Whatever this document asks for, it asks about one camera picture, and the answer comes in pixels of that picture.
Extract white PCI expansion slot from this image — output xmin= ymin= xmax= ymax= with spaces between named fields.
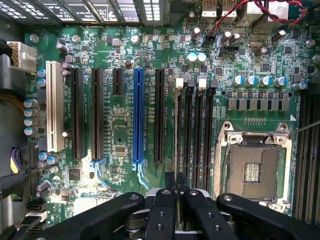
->
xmin=45 ymin=60 xmax=65 ymax=153

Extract short black expansion slot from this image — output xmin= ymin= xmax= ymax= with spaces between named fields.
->
xmin=111 ymin=68 xmax=125 ymax=96

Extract green computer motherboard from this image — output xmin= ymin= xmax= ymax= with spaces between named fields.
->
xmin=23 ymin=0 xmax=320 ymax=226

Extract black SATA connectors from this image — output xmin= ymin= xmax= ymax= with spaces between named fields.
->
xmin=24 ymin=199 xmax=49 ymax=232

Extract yellow braided cable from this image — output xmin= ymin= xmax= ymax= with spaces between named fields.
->
xmin=0 ymin=88 xmax=26 ymax=114

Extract thin metal locking lever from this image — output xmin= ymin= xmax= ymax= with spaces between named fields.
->
xmin=287 ymin=121 xmax=320 ymax=138

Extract black square chip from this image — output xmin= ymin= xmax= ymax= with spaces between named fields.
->
xmin=67 ymin=168 xmax=81 ymax=181

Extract RAM slot with black latch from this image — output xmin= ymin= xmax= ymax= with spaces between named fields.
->
xmin=204 ymin=79 xmax=218 ymax=195
xmin=184 ymin=78 xmax=196 ymax=182

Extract red and black twisted wire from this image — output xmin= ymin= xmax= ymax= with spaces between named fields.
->
xmin=209 ymin=0 xmax=310 ymax=40

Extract silver CPU socket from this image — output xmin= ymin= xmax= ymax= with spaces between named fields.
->
xmin=214 ymin=121 xmax=293 ymax=213

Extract silver USB port block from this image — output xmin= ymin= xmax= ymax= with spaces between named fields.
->
xmin=201 ymin=0 xmax=238 ymax=19

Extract white power connector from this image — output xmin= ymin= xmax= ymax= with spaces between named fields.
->
xmin=6 ymin=41 xmax=38 ymax=75

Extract black connector with purple wires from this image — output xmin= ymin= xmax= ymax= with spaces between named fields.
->
xmin=10 ymin=144 xmax=40 ymax=176

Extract thick black cable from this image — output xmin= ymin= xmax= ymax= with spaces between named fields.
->
xmin=0 ymin=171 xmax=35 ymax=199

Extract blue expansion slot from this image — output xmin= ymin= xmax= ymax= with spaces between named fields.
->
xmin=131 ymin=67 xmax=147 ymax=166

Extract RAM slot with white latch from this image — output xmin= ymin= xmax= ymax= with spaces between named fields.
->
xmin=175 ymin=77 xmax=186 ymax=176
xmin=194 ymin=76 xmax=208 ymax=190

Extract silver metal port block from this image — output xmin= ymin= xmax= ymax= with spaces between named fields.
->
xmin=246 ymin=0 xmax=291 ymax=27

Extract black fan header connector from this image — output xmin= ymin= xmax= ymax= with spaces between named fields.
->
xmin=220 ymin=44 xmax=239 ymax=56

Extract long black expansion slot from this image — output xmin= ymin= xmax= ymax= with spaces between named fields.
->
xmin=70 ymin=67 xmax=85 ymax=161
xmin=154 ymin=68 xmax=166 ymax=163
xmin=90 ymin=67 xmax=105 ymax=161

